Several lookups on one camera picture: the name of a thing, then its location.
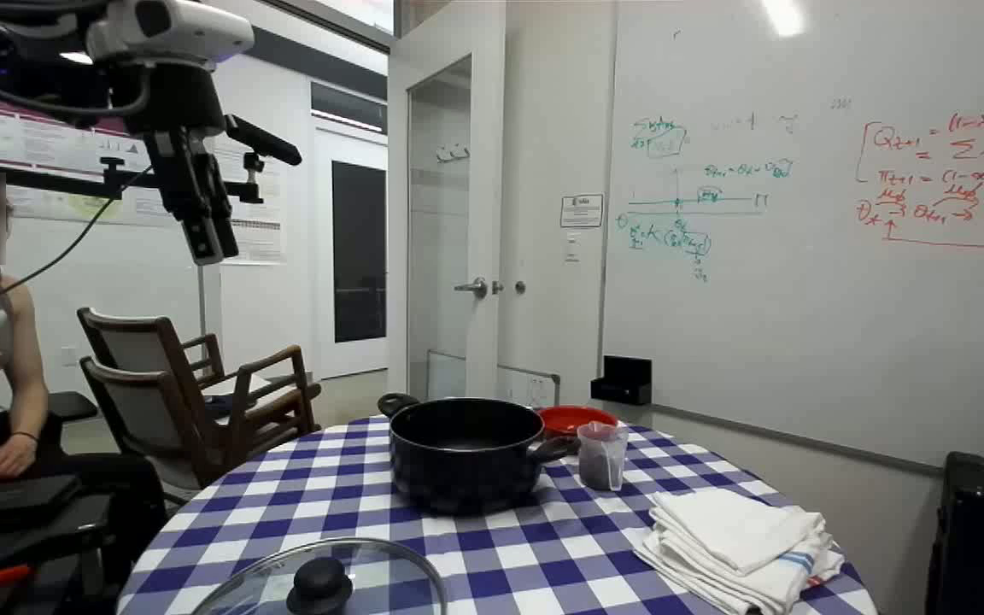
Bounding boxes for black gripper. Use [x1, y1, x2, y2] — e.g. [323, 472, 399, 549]
[138, 66, 243, 267]

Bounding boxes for glass pot lid black knob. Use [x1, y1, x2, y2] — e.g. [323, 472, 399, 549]
[189, 533, 449, 615]

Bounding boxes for black cooking pot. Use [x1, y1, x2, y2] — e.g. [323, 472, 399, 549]
[374, 389, 578, 517]

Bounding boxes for wooden armchair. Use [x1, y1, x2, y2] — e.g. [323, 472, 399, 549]
[77, 343, 323, 506]
[74, 306, 227, 398]

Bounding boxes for dark window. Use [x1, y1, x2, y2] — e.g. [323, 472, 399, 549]
[326, 156, 389, 345]

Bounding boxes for black mounting bar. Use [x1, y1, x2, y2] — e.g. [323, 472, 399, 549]
[0, 151, 271, 208]

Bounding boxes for seated person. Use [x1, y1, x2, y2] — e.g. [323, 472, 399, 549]
[0, 156, 53, 491]

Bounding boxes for blue white checked tablecloth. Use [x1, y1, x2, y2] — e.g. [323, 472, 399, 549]
[113, 414, 880, 615]

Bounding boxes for white door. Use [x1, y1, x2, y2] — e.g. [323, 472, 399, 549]
[469, 0, 617, 408]

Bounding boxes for small door sign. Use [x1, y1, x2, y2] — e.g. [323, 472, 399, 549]
[558, 190, 607, 234]

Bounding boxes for red bowl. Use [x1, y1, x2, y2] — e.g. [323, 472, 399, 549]
[537, 402, 622, 448]

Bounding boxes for small black box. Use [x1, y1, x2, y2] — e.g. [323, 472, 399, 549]
[586, 353, 657, 409]

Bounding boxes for clear plastic cup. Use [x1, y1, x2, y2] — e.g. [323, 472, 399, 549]
[572, 417, 633, 496]

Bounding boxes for whiteboard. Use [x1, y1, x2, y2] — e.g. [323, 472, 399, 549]
[600, 0, 984, 472]

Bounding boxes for folded white towels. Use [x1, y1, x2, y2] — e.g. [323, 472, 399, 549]
[635, 487, 850, 615]

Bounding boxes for black cable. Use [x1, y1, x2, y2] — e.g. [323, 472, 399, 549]
[0, 196, 119, 329]

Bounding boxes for silver door handle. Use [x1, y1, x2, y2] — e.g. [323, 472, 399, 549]
[449, 274, 495, 306]

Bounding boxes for orange handled clamp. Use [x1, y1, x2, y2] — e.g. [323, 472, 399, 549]
[0, 561, 37, 596]

